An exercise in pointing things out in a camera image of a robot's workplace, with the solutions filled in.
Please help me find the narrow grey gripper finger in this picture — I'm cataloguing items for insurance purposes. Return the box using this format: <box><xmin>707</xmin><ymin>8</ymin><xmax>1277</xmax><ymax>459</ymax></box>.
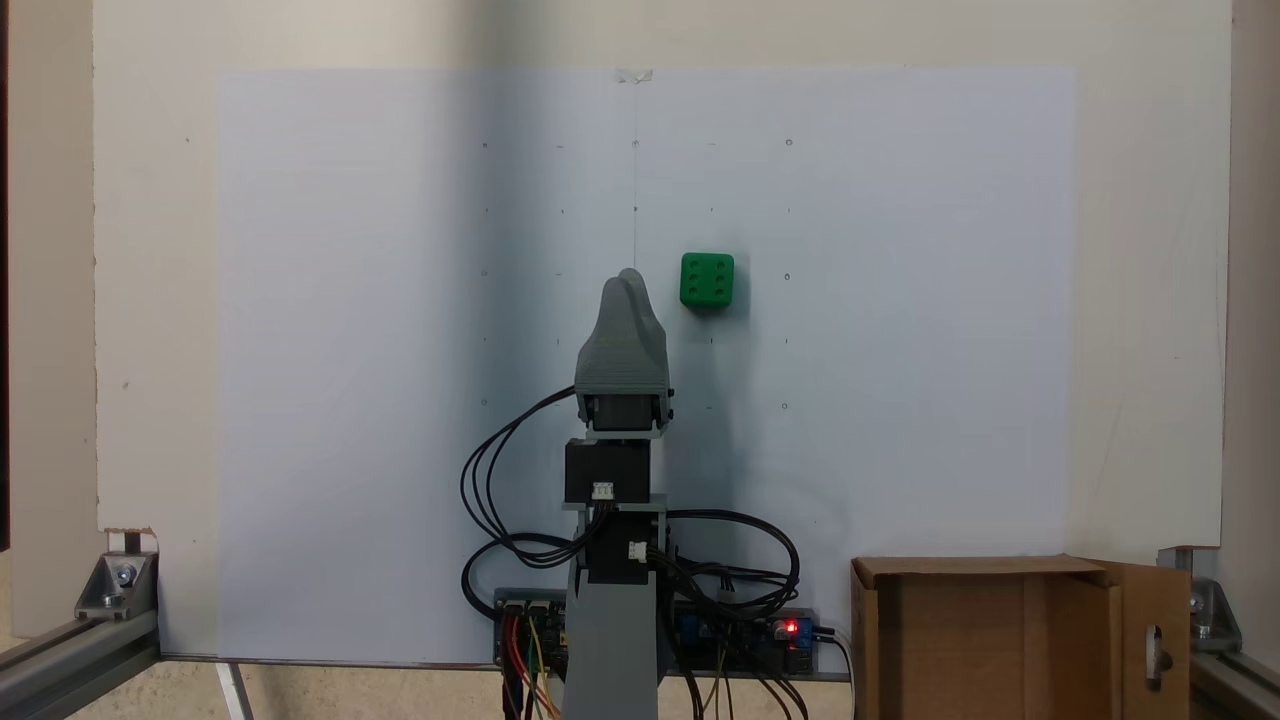
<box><xmin>620</xmin><ymin>267</ymin><xmax>663</xmax><ymax>331</ymax></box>

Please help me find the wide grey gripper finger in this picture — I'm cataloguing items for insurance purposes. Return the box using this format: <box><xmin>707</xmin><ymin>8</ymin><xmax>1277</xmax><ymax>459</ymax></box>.
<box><xmin>575</xmin><ymin>272</ymin><xmax>671</xmax><ymax>395</ymax></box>

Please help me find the green die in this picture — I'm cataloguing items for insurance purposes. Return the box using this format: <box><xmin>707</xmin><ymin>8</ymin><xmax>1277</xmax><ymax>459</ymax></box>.
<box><xmin>679</xmin><ymin>252</ymin><xmax>736</xmax><ymax>311</ymax></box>

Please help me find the grey board mounting plate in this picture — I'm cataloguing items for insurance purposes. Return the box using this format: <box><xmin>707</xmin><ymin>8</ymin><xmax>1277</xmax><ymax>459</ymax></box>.
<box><xmin>493</xmin><ymin>588</ymin><xmax>851</xmax><ymax>683</ymax></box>

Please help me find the driver board with jumpers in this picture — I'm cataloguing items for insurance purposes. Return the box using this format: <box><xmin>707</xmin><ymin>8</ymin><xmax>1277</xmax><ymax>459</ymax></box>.
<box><xmin>497</xmin><ymin>598</ymin><xmax>569</xmax><ymax>669</ymax></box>

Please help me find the white paper sheet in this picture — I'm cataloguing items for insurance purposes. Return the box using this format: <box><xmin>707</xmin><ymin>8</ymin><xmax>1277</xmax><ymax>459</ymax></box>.
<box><xmin>215</xmin><ymin>68</ymin><xmax>1079</xmax><ymax>666</ymax></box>

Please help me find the blue power board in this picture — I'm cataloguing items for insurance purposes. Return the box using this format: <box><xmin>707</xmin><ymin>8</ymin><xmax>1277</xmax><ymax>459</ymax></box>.
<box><xmin>675</xmin><ymin>608</ymin><xmax>816</xmax><ymax>676</ymax></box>

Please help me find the brown cardboard box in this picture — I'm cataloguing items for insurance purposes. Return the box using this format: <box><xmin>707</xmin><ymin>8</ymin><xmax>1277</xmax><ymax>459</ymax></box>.
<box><xmin>850</xmin><ymin>555</ymin><xmax>1193</xmax><ymax>720</ymax></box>

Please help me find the grey metal bar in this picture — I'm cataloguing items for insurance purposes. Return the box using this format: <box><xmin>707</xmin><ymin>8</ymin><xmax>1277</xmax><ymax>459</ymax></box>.
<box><xmin>215</xmin><ymin>660</ymin><xmax>254</xmax><ymax>720</ymax></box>

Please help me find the black servo cable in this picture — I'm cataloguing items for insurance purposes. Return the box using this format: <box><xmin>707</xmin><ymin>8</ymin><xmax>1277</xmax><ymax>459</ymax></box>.
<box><xmin>650</xmin><ymin>508</ymin><xmax>802</xmax><ymax>623</ymax></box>
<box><xmin>459</xmin><ymin>385</ymin><xmax>603</xmax><ymax>571</ymax></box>

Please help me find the black cable on table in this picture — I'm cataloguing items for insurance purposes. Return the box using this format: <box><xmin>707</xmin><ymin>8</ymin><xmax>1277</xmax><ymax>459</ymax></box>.
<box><xmin>460</xmin><ymin>540</ymin><xmax>506</xmax><ymax>619</ymax></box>

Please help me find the yellow jumper wire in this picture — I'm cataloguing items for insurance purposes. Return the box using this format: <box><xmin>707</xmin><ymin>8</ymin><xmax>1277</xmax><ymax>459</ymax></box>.
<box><xmin>528</xmin><ymin>620</ymin><xmax>561</xmax><ymax>720</ymax></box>

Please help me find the red jumper wire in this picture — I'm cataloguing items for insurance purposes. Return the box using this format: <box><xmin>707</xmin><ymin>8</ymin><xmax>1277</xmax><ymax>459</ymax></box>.
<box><xmin>510</xmin><ymin>615</ymin><xmax>529</xmax><ymax>720</ymax></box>

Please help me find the metal corner bracket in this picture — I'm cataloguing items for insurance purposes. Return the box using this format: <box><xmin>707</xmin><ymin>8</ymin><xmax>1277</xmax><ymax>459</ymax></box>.
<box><xmin>75</xmin><ymin>548</ymin><xmax>159</xmax><ymax>623</ymax></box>
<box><xmin>1158</xmin><ymin>546</ymin><xmax>1243</xmax><ymax>653</ymax></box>

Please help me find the aluminium profile post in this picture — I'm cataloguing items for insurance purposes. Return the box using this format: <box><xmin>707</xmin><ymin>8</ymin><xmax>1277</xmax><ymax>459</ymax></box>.
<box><xmin>0</xmin><ymin>608</ymin><xmax>161</xmax><ymax>720</ymax></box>
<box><xmin>1188</xmin><ymin>648</ymin><xmax>1280</xmax><ymax>720</ymax></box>

